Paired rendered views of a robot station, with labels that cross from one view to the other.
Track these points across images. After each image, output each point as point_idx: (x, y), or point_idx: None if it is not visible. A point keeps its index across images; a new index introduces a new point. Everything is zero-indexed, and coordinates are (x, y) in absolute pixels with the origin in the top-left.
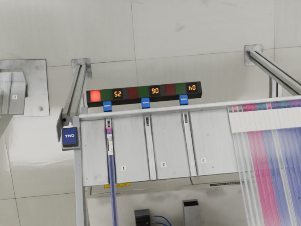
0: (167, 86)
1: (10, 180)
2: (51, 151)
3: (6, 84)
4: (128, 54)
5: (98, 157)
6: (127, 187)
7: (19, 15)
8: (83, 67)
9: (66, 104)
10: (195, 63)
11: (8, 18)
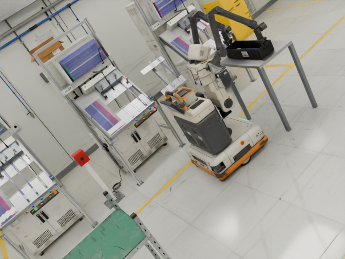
0: (141, 121)
1: None
2: (177, 132)
3: None
4: (173, 155)
5: (143, 99)
6: (141, 115)
7: None
8: (180, 142)
9: (163, 111)
10: (154, 169)
11: None
